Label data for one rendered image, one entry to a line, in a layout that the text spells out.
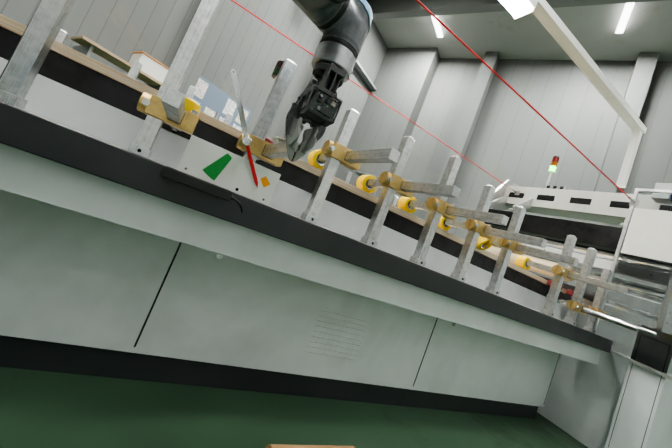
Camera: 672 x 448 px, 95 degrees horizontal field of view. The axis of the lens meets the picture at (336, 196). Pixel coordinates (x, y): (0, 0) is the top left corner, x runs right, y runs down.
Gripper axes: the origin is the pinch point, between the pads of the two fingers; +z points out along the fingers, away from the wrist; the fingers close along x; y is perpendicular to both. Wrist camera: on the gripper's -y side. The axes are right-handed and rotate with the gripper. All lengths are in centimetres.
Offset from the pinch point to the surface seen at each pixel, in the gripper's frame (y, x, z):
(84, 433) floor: -30, -14, 82
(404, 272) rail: -24, 63, 16
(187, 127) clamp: -24.4, -21.7, 0.5
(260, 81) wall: -565, 39, -222
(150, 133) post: -25.2, -28.6, 5.6
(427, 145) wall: -582, 500, -309
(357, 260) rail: -24, 41, 18
